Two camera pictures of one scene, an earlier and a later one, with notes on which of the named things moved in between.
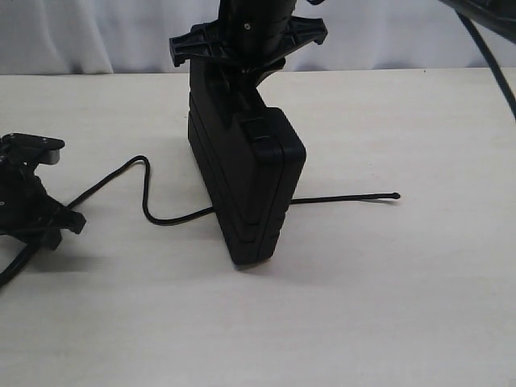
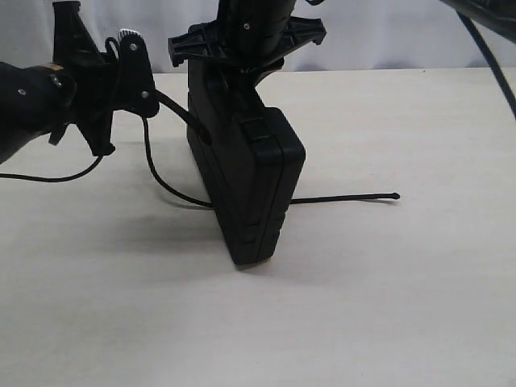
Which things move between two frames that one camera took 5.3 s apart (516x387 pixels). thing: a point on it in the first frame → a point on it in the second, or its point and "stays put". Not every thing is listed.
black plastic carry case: x=249 y=155 stays put
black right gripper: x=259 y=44 stays put
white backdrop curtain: x=133 y=37 stays put
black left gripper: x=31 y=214 → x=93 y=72
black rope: x=146 y=176 → x=205 y=139
